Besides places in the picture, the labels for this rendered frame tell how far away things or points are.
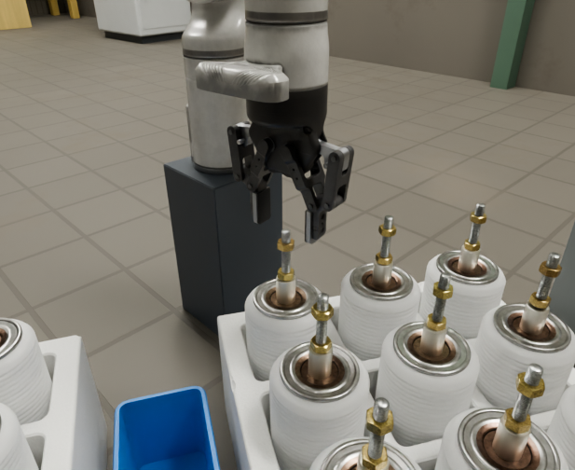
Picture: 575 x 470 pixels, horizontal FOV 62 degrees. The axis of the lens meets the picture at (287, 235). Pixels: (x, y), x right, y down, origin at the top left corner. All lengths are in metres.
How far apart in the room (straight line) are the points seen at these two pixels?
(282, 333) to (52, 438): 0.25
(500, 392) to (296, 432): 0.23
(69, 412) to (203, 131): 0.41
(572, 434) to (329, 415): 0.21
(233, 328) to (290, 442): 0.19
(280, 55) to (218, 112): 0.32
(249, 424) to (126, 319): 0.50
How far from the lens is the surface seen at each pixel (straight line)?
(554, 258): 0.52
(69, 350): 0.65
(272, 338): 0.53
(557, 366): 0.55
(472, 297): 0.62
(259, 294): 0.56
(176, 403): 0.66
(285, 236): 0.50
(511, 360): 0.55
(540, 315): 0.55
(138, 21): 4.31
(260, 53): 0.42
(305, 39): 0.41
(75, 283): 1.10
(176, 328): 0.92
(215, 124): 0.73
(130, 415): 0.66
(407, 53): 3.26
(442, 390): 0.49
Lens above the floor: 0.59
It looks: 30 degrees down
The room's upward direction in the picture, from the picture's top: straight up
